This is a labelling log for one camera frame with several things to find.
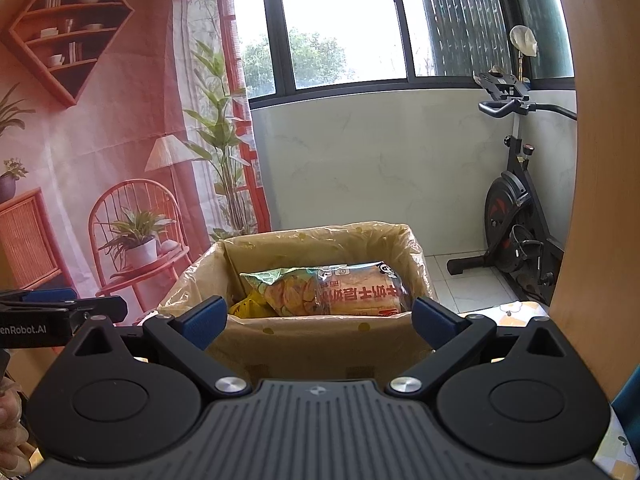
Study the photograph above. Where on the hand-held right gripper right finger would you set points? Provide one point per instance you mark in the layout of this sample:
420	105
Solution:
435	325

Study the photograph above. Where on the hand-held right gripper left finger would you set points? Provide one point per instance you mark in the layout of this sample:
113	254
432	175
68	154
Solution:
202	322

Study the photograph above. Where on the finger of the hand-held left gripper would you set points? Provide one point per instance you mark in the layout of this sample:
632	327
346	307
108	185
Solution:
100	309
47	295

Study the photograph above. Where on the yellow snack packet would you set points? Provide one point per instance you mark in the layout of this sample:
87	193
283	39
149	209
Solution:
250	308

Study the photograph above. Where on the clear bread loaf packet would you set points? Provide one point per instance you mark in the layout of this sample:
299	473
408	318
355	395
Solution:
360	290

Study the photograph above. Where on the green orange chips packet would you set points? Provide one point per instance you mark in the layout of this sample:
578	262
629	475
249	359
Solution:
285	292

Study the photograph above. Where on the plastic-lined cardboard box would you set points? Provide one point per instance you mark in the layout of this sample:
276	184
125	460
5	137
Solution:
310	345

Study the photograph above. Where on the person's left hand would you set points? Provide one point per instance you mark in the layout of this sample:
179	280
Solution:
12	435

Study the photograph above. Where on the checked floral tablecloth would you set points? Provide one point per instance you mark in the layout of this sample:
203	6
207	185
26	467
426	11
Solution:
515	310

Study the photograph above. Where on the black exercise bike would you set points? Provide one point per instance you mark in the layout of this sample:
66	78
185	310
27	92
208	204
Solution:
510	210

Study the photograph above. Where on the printed room backdrop cloth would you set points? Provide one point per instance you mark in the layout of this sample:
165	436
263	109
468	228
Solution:
125	125

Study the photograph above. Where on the wooden door panel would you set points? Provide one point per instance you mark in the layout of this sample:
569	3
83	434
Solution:
600	185

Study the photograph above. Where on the black-framed window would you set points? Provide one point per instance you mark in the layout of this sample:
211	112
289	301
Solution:
345	25

